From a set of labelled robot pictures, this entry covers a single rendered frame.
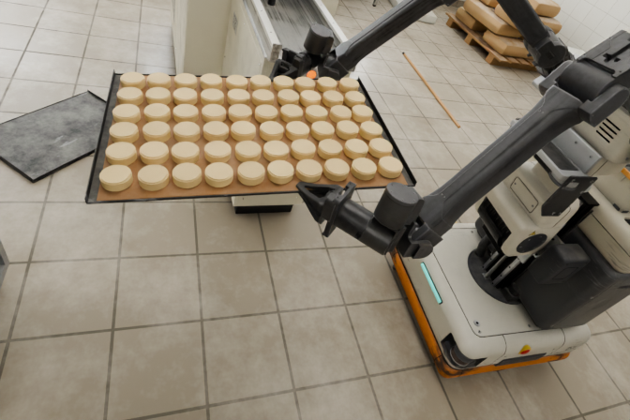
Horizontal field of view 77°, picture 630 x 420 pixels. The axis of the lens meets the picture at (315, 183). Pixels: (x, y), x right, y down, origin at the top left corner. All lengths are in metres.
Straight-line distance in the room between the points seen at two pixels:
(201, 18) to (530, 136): 1.65
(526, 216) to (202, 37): 1.60
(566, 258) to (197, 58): 1.79
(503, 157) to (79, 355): 1.40
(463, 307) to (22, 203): 1.82
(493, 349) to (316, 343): 0.66
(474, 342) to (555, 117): 1.06
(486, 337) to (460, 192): 1.02
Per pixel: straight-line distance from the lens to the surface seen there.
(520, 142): 0.74
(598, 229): 1.63
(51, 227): 1.93
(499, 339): 1.72
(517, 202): 1.48
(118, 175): 0.75
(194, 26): 2.10
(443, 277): 1.74
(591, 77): 0.78
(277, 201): 1.90
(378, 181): 0.81
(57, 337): 1.66
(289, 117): 0.89
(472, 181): 0.73
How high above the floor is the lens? 1.46
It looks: 41 degrees down
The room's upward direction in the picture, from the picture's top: 21 degrees clockwise
